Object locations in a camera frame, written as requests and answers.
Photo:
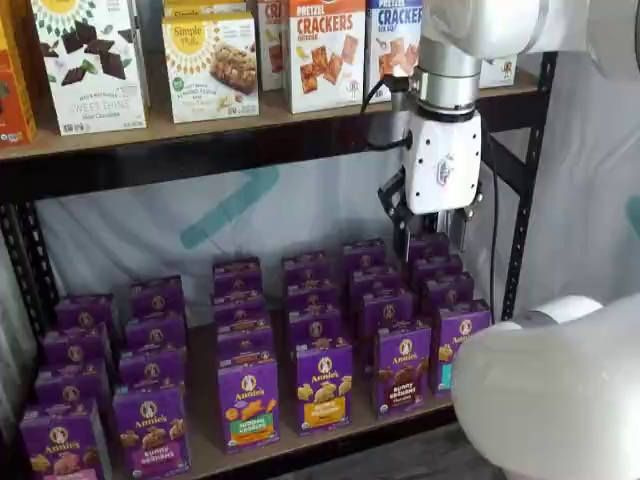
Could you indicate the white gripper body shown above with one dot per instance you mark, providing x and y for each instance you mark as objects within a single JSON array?
[{"x": 442, "y": 160}]

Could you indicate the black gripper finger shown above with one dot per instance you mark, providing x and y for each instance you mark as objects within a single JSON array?
[
  {"x": 400, "y": 220},
  {"x": 460, "y": 230}
]

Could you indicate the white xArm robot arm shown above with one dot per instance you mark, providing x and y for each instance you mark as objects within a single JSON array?
[{"x": 550, "y": 390}]

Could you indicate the purple Annie's snack box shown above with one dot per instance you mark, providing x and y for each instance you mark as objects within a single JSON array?
[
  {"x": 75, "y": 345},
  {"x": 245, "y": 340},
  {"x": 365, "y": 255},
  {"x": 155, "y": 330},
  {"x": 305, "y": 265},
  {"x": 430, "y": 245},
  {"x": 375, "y": 280},
  {"x": 72, "y": 382},
  {"x": 85, "y": 312},
  {"x": 152, "y": 367},
  {"x": 240, "y": 307},
  {"x": 157, "y": 295},
  {"x": 387, "y": 310},
  {"x": 447, "y": 290},
  {"x": 310, "y": 292},
  {"x": 315, "y": 325},
  {"x": 435, "y": 265},
  {"x": 237, "y": 275}
]

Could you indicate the purple Annie's box teal patch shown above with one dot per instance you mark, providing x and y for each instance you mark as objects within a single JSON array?
[{"x": 460, "y": 325}]

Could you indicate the yellow pretzel crackers box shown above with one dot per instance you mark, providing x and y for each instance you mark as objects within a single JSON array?
[{"x": 500, "y": 72}]

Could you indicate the blue pretzel crackers box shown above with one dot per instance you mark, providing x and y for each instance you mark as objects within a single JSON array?
[{"x": 390, "y": 50}]

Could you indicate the red pretzel crackers box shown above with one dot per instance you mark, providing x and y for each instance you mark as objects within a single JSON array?
[
  {"x": 272, "y": 45},
  {"x": 325, "y": 60}
]

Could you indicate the purple Annie's box yellow patch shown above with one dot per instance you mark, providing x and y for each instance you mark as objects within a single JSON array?
[{"x": 325, "y": 390}]

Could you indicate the wooden shelf board with crackers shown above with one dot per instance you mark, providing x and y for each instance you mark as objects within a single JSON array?
[{"x": 200, "y": 132}]

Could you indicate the wooden shelf board with Annie's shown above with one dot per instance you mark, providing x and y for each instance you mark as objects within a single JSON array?
[{"x": 202, "y": 350}]

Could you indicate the purple Annie's box orange label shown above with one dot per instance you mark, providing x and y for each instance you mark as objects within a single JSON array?
[{"x": 247, "y": 405}]

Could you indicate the Simple Mills bar box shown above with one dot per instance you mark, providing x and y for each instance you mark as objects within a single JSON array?
[
  {"x": 205, "y": 7},
  {"x": 210, "y": 70}
]

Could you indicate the black metal shelf rack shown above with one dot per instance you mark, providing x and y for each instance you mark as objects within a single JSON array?
[{"x": 150, "y": 167}]

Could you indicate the purple Annie's box magenta patch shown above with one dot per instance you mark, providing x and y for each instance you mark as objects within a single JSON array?
[{"x": 150, "y": 430}]

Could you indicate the Sweet Thins chocolate box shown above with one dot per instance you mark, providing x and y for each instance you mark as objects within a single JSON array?
[{"x": 90, "y": 75}]

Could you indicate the purple Annie's box pink patch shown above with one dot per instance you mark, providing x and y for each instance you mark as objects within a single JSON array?
[{"x": 62, "y": 440}]

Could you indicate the orange Simple Mills box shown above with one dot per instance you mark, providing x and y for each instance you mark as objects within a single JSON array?
[{"x": 15, "y": 75}]

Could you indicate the backdrop sheet with teal print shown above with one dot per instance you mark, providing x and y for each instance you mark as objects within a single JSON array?
[{"x": 125, "y": 240}]

